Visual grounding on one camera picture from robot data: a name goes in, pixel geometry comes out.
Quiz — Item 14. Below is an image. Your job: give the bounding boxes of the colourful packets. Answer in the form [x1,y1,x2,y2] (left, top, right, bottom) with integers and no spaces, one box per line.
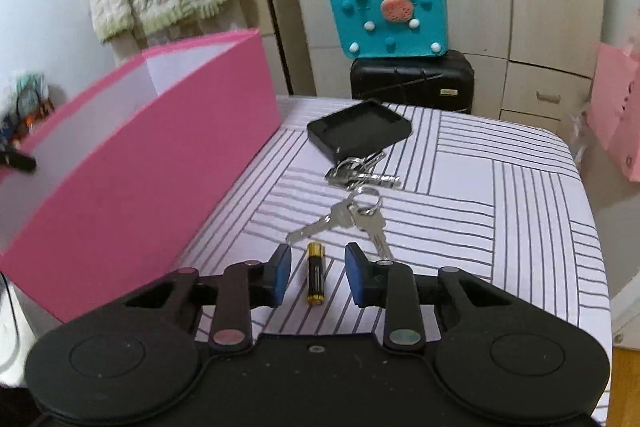
[0,72,56,142]

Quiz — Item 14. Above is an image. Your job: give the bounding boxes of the pink shopping bag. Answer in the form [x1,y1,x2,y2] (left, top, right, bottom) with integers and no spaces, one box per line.
[586,42,640,182]

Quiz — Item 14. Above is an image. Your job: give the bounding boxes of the clear plastic bag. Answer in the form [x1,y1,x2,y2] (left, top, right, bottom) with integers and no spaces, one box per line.
[567,104,591,162]

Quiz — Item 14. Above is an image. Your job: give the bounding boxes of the pink cardboard box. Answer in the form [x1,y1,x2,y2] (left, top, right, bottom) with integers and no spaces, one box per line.
[0,28,282,324]

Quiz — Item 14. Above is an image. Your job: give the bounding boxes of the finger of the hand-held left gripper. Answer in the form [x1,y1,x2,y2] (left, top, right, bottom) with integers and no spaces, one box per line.
[0,142,38,175]

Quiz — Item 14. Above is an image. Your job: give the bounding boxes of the silver key bunch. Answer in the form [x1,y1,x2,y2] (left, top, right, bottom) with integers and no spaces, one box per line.
[325,151,402,190]
[286,187,393,260]

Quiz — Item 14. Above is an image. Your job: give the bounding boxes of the black hard suitcase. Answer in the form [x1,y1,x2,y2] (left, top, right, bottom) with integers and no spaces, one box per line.
[350,49,475,115]

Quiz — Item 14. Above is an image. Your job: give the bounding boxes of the cream fleece robe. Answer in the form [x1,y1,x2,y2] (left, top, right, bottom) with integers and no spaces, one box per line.
[110,0,251,68]

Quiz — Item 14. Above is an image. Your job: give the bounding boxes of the striped tablecloth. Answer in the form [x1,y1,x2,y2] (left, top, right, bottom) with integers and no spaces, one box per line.
[167,94,613,427]

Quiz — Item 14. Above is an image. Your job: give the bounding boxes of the black rectangular tray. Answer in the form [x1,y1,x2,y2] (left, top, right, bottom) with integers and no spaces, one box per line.
[306,99,412,159]

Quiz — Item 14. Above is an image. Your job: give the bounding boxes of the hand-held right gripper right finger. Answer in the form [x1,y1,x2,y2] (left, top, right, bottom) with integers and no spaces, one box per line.
[346,243,526,352]

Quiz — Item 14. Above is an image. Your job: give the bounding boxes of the black gold AA battery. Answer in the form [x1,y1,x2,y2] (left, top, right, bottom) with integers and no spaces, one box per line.
[306,243,326,306]

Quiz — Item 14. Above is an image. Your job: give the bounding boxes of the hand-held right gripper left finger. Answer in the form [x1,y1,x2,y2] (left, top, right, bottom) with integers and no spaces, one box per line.
[112,243,293,355]

